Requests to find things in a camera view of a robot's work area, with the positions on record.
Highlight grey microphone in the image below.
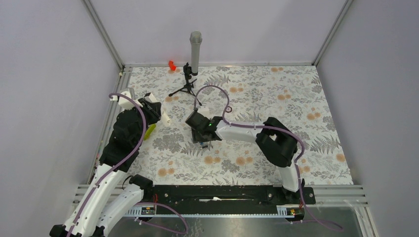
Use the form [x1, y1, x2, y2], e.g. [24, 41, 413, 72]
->
[190, 31, 203, 76]

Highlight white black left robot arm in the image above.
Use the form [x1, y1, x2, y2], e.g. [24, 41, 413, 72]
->
[49, 93, 162, 237]

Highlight black microphone stand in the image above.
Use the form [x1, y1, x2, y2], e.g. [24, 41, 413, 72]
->
[168, 62, 197, 99]

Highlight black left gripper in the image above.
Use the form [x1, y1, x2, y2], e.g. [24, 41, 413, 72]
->
[127, 98, 161, 147]

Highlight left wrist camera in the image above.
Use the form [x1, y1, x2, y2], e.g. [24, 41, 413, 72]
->
[109, 88, 158, 110]

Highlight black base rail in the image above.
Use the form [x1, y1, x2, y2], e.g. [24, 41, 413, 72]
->
[142, 185, 316, 215]

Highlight slotted grey cable duct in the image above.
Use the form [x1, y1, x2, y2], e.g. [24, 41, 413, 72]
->
[123, 206, 304, 221]

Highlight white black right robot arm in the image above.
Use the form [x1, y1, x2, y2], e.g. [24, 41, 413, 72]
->
[185, 110, 304, 203]

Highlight yellow green block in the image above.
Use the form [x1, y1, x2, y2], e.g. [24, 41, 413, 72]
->
[144, 124, 156, 140]

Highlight orange plastic clip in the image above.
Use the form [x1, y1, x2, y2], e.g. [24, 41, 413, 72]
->
[168, 60, 177, 71]

